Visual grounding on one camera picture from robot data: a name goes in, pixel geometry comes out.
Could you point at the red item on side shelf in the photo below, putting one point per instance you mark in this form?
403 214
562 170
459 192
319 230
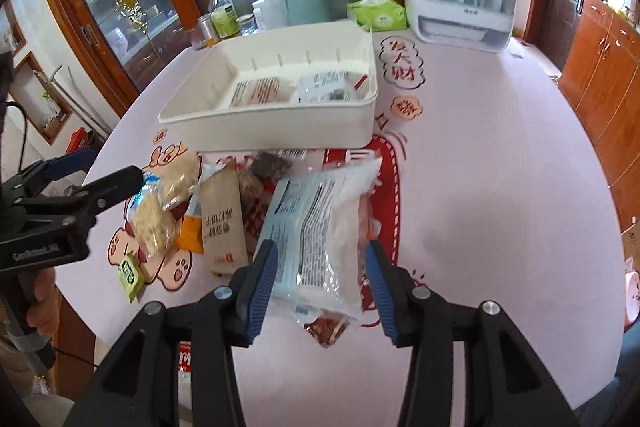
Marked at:
78 140

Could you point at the green label glass bottle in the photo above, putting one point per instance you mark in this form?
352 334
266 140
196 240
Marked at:
224 18

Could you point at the person's left hand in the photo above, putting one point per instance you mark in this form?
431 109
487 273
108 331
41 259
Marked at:
44 314

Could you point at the small glass jar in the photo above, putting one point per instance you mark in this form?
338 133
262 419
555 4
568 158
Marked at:
247 24

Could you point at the clear drinking glass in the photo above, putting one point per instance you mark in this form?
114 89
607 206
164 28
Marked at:
196 39

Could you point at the red brown snack packet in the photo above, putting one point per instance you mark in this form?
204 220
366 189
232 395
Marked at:
256 194

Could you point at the metal tin can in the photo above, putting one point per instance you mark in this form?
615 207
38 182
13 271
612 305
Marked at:
208 30

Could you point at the blue candy wrapper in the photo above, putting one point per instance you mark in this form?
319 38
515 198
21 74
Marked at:
150 180

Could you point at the beige cracker packet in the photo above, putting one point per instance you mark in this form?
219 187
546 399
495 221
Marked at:
222 224

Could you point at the dark brown snack packet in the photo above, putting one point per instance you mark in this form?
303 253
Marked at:
270 166

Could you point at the orange wooden cabinet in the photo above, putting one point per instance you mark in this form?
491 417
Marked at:
600 80

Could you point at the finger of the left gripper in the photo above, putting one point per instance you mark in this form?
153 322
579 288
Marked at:
109 191
60 167

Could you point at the large blue white snack bag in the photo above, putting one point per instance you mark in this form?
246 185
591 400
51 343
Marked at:
319 223

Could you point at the white plastic storage bin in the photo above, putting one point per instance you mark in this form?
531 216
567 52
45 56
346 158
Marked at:
198 111

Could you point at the green tissue pack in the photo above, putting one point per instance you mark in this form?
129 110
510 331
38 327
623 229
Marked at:
377 15

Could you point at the small green snack packet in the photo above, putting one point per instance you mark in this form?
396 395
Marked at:
130 277

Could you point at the orange snack packet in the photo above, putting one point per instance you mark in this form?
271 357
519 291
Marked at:
190 235

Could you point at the white red snack packet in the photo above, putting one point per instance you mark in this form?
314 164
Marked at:
330 86

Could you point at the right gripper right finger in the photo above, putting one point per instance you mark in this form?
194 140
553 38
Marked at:
506 383

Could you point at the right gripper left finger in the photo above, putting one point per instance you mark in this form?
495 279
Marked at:
137 382

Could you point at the rice cracker packet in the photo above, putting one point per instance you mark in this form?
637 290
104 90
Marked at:
154 227
178 180

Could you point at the clear printed biscuit packet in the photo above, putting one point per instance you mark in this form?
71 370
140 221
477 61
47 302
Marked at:
261 91

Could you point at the teal ceramic canister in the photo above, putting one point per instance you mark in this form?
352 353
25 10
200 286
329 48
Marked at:
303 12

